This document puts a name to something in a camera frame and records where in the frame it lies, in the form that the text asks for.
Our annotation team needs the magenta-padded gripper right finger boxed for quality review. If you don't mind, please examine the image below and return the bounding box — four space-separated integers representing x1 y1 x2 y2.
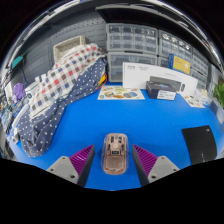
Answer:
131 143 181 187

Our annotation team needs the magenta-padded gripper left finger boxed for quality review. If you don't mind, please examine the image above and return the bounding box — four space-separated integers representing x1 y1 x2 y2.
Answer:
45 143 97 188

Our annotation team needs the transparent pink computer mouse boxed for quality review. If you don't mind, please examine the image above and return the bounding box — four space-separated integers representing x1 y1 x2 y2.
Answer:
100 132 130 176

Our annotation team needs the black mouse pad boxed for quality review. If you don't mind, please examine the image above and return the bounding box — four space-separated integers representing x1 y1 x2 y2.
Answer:
181 125 218 165

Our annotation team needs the navy polka-dot cloth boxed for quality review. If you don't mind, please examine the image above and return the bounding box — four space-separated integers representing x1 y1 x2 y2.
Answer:
16 56 108 158

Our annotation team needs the illustrated sticker sheet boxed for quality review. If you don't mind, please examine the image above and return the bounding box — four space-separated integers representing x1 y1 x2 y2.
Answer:
97 85 146 101
182 94 206 109

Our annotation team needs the small black labelled box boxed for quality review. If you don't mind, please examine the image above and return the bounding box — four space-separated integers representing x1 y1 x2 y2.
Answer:
145 80 178 101

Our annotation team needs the white and blue carton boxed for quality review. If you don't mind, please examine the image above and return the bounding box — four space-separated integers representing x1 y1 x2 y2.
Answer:
194 88 213 106

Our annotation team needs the red blue checkered cloth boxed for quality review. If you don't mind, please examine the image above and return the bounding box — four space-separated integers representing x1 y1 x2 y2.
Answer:
28 43 108 119

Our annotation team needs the green potted plant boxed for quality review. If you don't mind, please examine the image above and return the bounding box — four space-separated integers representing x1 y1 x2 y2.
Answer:
213 81 224 109

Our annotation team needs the long white keyboard box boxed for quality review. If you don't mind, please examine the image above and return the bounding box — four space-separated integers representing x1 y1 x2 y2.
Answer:
122 61 199 98

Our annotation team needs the translucent drawer cabinet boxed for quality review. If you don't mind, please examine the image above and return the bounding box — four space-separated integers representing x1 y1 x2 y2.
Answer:
189 68 209 88
105 23 159 55
191 48 212 79
157 29 194 62
157 55 171 69
106 51 158 84

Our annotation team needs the yellow and blue box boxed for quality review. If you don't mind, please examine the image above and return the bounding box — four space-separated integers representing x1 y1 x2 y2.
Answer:
168 53 192 75

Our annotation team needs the grey pegboard panel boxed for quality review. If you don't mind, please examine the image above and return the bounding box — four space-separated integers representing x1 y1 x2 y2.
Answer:
23 16 108 84

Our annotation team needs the white plastic basket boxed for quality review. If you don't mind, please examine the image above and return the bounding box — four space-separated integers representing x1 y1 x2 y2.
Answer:
53 35 87 63

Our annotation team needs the dark overhead shelf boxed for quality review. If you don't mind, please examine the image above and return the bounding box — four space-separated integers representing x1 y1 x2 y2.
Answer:
95 4 209 38

